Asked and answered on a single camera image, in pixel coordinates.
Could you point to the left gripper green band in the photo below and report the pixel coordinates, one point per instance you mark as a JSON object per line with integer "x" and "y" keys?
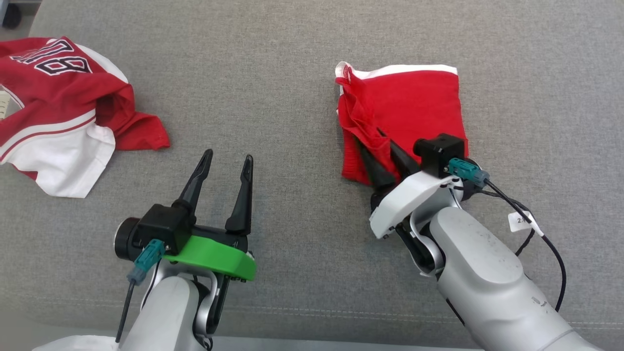
{"x": 214, "y": 256}

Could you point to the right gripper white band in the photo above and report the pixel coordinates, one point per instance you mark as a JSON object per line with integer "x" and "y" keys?
{"x": 414, "y": 195}

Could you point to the red shorts white trim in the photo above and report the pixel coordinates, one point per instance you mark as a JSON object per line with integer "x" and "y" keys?
{"x": 414, "y": 102}

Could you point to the red white basketball jersey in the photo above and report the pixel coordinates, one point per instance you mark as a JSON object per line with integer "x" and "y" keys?
{"x": 58, "y": 117}

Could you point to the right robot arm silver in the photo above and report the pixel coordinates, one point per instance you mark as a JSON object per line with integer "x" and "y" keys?
{"x": 487, "y": 282}

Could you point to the black caster wheel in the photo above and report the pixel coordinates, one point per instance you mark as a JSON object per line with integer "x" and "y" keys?
{"x": 10, "y": 14}

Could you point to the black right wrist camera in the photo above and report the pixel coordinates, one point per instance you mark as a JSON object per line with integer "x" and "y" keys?
{"x": 438, "y": 148}

